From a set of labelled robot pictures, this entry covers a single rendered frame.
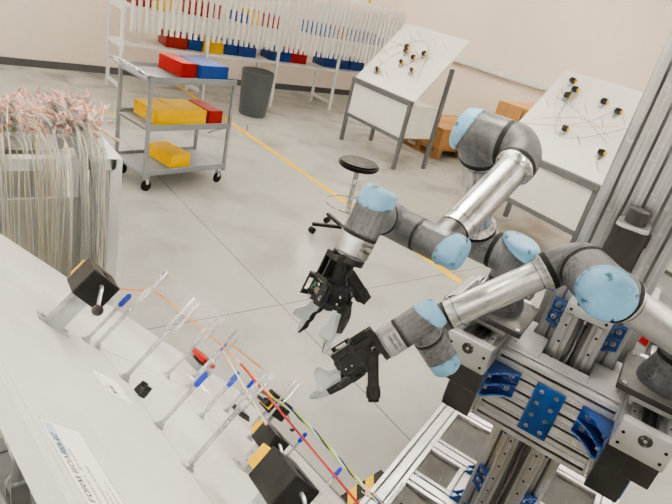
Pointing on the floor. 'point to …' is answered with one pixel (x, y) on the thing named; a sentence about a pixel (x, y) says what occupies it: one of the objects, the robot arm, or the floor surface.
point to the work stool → (350, 188)
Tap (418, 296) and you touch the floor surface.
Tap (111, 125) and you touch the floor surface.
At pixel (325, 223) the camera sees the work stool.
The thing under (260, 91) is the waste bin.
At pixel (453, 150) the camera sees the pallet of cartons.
